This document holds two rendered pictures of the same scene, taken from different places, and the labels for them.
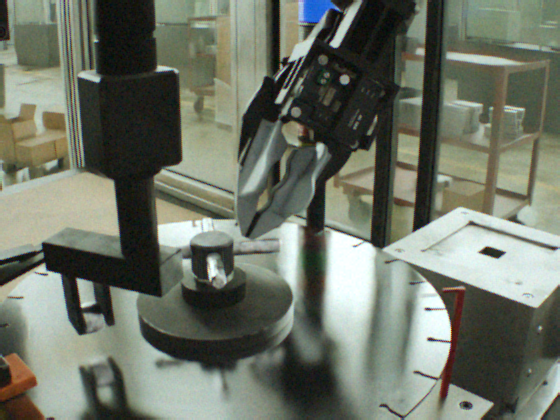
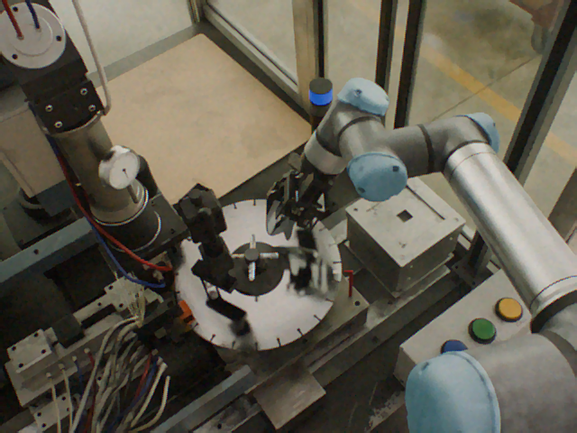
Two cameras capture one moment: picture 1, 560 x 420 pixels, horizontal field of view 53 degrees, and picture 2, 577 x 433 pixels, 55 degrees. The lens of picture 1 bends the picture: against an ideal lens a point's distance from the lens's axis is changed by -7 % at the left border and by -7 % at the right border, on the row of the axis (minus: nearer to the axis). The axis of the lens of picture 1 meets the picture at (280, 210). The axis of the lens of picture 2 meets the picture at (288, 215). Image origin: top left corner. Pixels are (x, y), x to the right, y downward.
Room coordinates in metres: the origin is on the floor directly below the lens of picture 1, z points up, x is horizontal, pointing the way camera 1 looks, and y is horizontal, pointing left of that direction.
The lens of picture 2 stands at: (-0.12, -0.17, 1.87)
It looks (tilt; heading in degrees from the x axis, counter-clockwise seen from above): 55 degrees down; 16
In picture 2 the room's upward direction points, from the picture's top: 7 degrees counter-clockwise
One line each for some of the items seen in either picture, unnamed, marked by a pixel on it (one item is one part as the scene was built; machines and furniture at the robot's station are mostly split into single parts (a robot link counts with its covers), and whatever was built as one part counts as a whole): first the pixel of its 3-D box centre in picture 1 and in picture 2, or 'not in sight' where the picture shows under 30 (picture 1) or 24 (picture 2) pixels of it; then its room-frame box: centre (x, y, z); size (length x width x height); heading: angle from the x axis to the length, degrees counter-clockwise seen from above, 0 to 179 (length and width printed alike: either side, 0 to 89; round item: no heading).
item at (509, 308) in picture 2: not in sight; (508, 309); (0.38, -0.44, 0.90); 0.04 x 0.04 x 0.02
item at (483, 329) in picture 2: not in sight; (481, 331); (0.33, -0.39, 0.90); 0.04 x 0.04 x 0.02
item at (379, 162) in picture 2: not in sight; (382, 158); (0.41, -0.17, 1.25); 0.11 x 0.11 x 0.08; 23
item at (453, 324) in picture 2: not in sight; (468, 340); (0.34, -0.38, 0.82); 0.28 x 0.11 x 0.15; 136
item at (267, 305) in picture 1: (214, 291); (254, 265); (0.37, 0.05, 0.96); 0.11 x 0.11 x 0.03
